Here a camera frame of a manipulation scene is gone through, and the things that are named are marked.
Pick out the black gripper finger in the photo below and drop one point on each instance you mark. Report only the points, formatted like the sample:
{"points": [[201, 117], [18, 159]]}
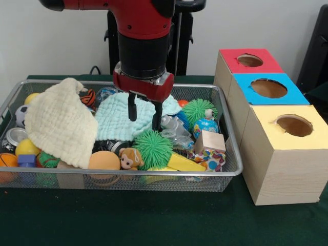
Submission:
{"points": [[132, 107], [157, 116]]}

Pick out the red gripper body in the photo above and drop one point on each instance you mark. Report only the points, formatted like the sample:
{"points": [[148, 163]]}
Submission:
{"points": [[143, 88]]}

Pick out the plain green spiky ball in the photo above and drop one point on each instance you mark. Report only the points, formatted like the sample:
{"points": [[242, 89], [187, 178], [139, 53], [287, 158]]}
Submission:
{"points": [[152, 148]]}

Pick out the green spiky ball with eyes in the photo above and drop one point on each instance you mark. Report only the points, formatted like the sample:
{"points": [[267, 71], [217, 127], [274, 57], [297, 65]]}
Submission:
{"points": [[197, 110]]}

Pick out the brown plush monkey toy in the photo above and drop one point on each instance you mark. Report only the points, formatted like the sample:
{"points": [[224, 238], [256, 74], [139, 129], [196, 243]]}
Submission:
{"points": [[131, 158]]}

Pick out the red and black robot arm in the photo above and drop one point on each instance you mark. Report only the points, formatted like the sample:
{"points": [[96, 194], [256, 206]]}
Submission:
{"points": [[143, 36]]}

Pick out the clear mesh bin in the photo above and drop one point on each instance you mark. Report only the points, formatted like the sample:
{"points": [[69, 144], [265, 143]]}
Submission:
{"points": [[229, 164]]}

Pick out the wooden box with three holes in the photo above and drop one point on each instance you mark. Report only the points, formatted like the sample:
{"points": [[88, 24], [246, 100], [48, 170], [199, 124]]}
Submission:
{"points": [[287, 174]]}

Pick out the mint green muslin cloth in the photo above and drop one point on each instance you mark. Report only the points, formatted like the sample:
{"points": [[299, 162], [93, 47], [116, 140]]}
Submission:
{"points": [[115, 120]]}

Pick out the blue spiky ball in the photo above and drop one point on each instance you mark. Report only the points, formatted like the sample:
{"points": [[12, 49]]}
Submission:
{"points": [[182, 119]]}

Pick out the blue globe ball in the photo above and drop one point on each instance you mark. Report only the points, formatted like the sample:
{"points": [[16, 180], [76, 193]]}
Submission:
{"points": [[206, 128]]}

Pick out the plain wooden block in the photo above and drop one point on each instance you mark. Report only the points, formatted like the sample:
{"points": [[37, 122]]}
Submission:
{"points": [[210, 142]]}

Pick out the cream muslin cloth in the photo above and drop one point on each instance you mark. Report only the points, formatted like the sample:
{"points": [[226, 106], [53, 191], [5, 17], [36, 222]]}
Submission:
{"points": [[59, 123]]}

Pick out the dark green tablecloth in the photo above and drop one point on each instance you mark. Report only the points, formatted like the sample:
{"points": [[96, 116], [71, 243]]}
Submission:
{"points": [[154, 220]]}

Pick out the dark green side table cloth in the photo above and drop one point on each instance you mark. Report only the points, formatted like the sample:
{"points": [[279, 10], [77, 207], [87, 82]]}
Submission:
{"points": [[320, 98]]}

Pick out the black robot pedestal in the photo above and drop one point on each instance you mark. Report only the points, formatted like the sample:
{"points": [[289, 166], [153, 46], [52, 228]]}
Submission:
{"points": [[179, 46]]}

